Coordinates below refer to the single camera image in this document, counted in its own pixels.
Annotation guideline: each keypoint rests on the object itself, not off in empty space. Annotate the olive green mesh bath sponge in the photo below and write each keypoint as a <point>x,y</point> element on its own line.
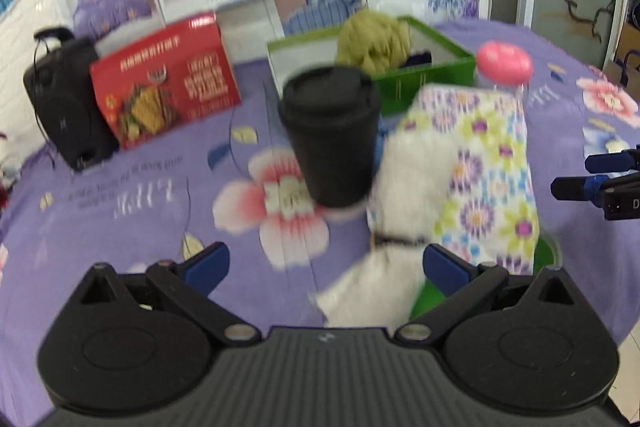
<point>373,42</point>

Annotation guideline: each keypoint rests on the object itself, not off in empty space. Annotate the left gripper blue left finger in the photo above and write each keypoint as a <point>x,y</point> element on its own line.
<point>207,269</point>

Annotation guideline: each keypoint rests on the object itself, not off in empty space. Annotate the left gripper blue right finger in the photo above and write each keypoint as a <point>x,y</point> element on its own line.
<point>445,270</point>

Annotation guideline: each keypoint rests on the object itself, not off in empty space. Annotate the floral quilted oven mitt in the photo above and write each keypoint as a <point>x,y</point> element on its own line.
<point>491,206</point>

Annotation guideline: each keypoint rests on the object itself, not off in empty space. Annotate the black lidded coffee cup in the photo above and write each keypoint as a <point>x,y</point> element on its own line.
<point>331,115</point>

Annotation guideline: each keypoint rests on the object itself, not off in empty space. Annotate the white fluffy towel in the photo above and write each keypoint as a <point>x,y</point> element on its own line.
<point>408,197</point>

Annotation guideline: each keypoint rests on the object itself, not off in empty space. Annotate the green cardboard box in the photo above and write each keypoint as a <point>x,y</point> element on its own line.
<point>451,63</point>

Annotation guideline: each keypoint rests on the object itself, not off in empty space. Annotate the glass jar with pink lid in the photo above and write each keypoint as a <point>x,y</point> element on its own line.
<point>503,66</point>

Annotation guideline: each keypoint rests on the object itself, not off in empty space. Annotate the black portable speaker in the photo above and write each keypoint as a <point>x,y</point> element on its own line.
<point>59,86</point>

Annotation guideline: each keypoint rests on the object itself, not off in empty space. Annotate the purple floral tablecloth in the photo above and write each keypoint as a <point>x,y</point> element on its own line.
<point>198,185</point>

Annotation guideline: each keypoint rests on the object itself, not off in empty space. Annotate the dark purple velvet scrunchie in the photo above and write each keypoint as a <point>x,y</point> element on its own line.
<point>418,60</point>

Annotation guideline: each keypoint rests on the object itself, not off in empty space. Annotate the red cracker box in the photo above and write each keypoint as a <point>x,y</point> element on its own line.
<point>172,77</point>

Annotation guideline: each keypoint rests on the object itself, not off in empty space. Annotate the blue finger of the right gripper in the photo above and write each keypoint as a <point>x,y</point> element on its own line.
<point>609,163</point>
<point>578,188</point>

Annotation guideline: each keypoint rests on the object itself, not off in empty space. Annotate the green pot holder mat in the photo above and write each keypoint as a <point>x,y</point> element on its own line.
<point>511,275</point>

